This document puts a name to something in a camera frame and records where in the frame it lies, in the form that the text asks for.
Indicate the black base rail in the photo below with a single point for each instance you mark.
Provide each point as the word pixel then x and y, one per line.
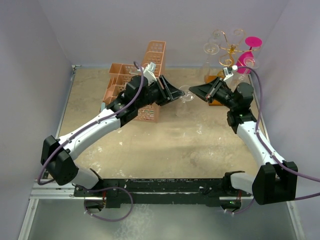
pixel 156 191

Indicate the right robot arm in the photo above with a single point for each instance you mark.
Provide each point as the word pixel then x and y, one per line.
pixel 276 179

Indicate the clear flute wine glass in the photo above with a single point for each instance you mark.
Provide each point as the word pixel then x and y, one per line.
pixel 182 107

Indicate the gold wire wine glass rack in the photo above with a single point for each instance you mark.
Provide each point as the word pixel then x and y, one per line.
pixel 232 49

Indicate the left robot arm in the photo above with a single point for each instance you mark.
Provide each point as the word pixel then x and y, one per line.
pixel 58 155

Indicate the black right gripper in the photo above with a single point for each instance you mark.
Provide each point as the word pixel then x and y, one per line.
pixel 205 91

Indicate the clear wine glass far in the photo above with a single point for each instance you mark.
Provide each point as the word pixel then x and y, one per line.
pixel 216 37

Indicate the wooden rack base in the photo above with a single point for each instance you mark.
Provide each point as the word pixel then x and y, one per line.
pixel 217 94

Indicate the pink wine glass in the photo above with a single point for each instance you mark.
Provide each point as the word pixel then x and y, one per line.
pixel 247 58

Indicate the clear wine glass back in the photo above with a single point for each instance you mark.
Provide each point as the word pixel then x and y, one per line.
pixel 210 50

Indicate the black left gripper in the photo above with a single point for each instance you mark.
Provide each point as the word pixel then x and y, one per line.
pixel 173 93

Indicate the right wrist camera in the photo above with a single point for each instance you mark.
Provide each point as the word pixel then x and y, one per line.
pixel 229 72

